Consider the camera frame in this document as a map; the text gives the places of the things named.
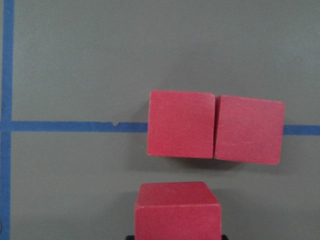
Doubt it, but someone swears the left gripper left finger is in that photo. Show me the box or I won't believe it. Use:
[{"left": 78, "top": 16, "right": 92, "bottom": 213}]
[{"left": 125, "top": 235, "right": 135, "bottom": 240}]

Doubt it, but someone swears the red block placed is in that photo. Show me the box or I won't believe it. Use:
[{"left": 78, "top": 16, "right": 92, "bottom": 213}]
[
  {"left": 213, "top": 95, "right": 285, "bottom": 165},
  {"left": 134, "top": 181, "right": 222, "bottom": 240},
  {"left": 147, "top": 90, "right": 216, "bottom": 159}
]

